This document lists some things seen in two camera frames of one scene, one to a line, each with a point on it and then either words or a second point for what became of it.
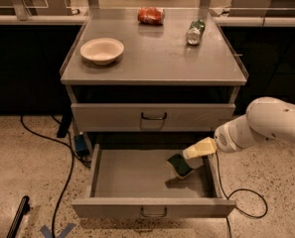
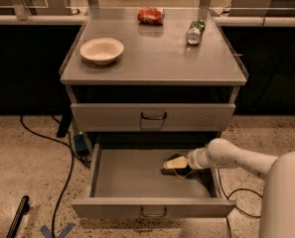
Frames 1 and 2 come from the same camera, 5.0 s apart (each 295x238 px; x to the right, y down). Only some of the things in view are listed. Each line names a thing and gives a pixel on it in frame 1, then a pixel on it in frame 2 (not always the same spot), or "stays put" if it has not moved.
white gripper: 226,137 -> 193,160
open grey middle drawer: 134,181 stays put
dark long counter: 27,55 stays put
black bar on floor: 24,208 stays put
